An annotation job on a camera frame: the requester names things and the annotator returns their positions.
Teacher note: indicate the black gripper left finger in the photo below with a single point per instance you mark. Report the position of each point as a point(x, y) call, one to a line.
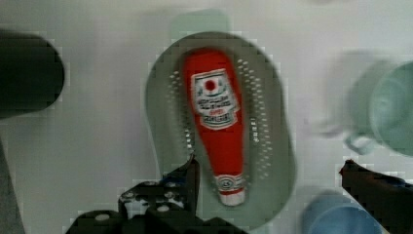
point(170, 202)

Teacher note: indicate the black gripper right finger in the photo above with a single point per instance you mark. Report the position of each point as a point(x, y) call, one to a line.
point(387, 198)

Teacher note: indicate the red plush ketchup bottle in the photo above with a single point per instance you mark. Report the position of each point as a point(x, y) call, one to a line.
point(215, 98)

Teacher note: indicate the green oval strainer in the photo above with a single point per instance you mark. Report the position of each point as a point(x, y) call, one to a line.
point(269, 163)

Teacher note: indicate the blue cup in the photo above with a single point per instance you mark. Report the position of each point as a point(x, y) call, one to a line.
point(334, 213)

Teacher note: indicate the green mug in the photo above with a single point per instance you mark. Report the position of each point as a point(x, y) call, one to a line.
point(370, 96)

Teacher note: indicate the black cylindrical pot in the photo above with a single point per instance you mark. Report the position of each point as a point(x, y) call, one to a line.
point(31, 73)

